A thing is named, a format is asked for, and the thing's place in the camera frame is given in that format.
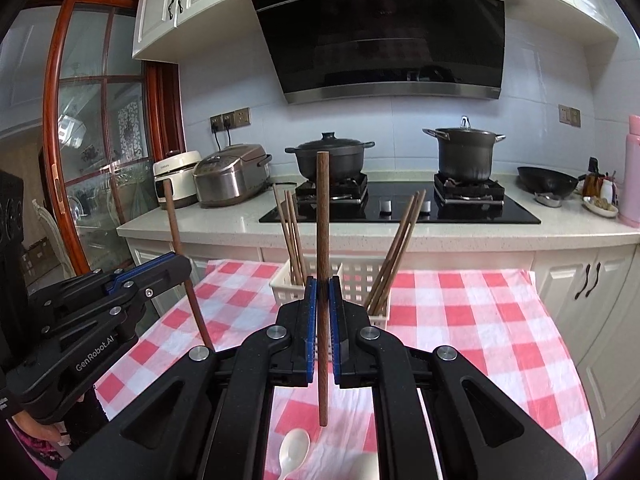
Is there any black range hood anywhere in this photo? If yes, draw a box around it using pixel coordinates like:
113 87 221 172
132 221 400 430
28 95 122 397
242 0 506 106

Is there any white chair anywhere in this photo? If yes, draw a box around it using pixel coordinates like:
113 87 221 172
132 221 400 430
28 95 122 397
31 198 74 282

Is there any white multi cooker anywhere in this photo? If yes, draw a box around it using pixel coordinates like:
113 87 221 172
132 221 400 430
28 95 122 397
153 149 202 210

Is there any person's patterned clothing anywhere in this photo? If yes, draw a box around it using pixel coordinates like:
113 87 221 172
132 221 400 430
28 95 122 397
10 430 69 472

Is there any black burner grate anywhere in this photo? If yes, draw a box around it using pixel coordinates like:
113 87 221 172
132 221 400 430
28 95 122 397
433 172 506 205
294 172 369 205

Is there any pink thermos bottle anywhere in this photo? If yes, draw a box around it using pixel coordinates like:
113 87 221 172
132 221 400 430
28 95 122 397
618 114 640 229

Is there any white ceramic spoon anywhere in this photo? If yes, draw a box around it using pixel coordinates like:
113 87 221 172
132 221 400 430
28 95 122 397
277 427 312 480

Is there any black glass cooktop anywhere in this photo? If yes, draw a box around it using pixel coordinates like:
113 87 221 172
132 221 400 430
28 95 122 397
258 172 542 225

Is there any small white dish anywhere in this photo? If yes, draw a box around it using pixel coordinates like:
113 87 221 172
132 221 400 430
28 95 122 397
582 195 620 219

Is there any gold wall outlet strip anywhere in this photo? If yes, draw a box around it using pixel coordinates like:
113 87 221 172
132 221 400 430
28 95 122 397
209 106 251 131

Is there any red white checkered tablecloth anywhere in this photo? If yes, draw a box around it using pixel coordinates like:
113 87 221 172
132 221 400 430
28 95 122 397
94 258 599 480

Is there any black stockpot with lid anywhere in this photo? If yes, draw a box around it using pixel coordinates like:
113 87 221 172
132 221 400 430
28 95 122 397
422 115 506 184

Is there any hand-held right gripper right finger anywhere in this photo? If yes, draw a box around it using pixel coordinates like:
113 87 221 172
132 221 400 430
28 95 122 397
328 275 587 480

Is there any wooden framed glass door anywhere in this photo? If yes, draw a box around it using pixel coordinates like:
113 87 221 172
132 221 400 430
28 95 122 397
0 0 187 288

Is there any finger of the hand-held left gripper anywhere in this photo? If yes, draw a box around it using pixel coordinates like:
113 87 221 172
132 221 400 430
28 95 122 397
30 253 191 314
42 265 194 344

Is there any black wok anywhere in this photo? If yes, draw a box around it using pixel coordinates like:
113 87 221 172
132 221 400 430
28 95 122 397
516 165 580 199

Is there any stainless steel rice cooker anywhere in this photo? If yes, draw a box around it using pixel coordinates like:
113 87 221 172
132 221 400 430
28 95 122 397
193 143 274 209

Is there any dark condiment bottle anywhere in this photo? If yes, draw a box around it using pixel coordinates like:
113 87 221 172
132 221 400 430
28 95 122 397
582 157 601 197

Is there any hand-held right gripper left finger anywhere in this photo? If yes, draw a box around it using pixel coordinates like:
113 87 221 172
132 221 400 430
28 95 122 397
59 276 319 480

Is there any brown wooden chopstick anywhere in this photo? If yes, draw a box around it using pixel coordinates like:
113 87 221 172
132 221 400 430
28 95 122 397
163 179 216 354
371 195 424 312
272 183 298 283
366 191 421 311
283 189 302 286
315 152 331 427
290 191 306 287
376 188 428 313

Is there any black casserole pot with lid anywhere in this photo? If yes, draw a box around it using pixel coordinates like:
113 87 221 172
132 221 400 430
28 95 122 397
284 132 376 184

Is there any beige perforated utensil basket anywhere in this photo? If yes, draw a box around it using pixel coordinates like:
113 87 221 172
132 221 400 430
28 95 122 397
270 259 392 327

